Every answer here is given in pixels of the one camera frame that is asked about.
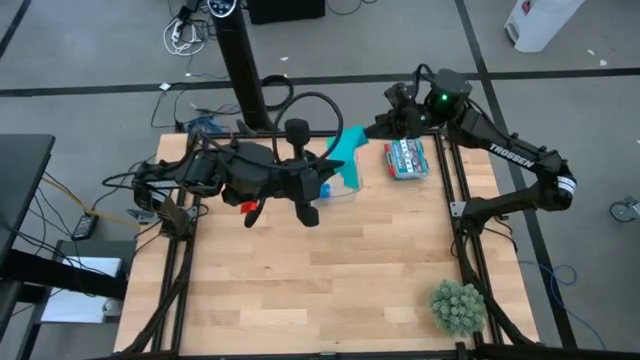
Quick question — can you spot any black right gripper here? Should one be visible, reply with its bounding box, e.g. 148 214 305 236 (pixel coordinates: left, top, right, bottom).
363 81 432 142

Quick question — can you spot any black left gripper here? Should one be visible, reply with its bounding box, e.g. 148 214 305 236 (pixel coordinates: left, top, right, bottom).
283 117 347 229

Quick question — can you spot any teal elastic bandage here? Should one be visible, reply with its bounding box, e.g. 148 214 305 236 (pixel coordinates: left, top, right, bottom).
325 125 371 192

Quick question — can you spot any clear plastic bin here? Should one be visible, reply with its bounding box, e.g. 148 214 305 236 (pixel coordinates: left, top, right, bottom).
309 149 365 207

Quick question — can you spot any green white first aid kit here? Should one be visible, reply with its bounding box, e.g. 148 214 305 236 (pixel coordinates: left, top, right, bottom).
383 137 432 182

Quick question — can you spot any black tower fan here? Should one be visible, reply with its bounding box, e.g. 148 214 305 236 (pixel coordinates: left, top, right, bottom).
206 0 280 134

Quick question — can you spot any black floor box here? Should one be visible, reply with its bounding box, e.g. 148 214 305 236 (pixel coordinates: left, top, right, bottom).
246 0 327 26

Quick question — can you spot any white floor appliance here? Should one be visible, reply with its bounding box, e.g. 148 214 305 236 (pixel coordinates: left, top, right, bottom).
503 0 587 54

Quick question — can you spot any green artificial plant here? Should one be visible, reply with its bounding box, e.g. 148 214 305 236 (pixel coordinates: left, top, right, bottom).
428 279 488 338

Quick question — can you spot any white power strip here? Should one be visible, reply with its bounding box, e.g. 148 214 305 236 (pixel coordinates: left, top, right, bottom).
162 17 207 57

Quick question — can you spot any grey caster wheel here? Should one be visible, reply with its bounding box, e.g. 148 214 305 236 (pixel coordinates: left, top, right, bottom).
608 196 640 224

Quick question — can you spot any black power adapter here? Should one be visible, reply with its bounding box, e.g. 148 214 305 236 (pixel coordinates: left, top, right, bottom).
71 213 100 242

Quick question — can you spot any black desk leg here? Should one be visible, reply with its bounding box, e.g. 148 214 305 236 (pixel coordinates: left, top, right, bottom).
0 248 130 302

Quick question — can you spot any white flat box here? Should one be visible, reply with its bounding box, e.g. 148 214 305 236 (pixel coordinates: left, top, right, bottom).
39 255 124 325

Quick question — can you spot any black desk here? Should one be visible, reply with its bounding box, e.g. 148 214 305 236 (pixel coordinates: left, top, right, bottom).
0 133 57 266

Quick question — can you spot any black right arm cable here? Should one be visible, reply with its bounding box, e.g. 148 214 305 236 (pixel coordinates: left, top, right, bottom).
413 63 436 101

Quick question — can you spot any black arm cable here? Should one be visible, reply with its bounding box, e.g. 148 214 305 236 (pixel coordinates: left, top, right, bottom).
272 91 346 166
413 63 436 101

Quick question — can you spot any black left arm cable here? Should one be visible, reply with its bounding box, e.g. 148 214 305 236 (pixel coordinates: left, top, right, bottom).
272 91 346 166

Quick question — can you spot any black coiled cable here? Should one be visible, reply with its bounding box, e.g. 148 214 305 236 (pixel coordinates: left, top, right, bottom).
259 73 296 113

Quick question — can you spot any blue cable bundle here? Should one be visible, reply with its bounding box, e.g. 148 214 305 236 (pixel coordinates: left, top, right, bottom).
187 115 229 135

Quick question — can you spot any black aluminium frame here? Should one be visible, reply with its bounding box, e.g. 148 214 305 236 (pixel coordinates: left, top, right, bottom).
117 127 640 360

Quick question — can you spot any blue floor cable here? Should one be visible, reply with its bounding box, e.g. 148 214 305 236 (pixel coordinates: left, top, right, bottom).
517 258 609 351

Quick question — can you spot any yellow floor cable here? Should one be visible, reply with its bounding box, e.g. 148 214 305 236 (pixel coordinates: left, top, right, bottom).
41 174 144 231

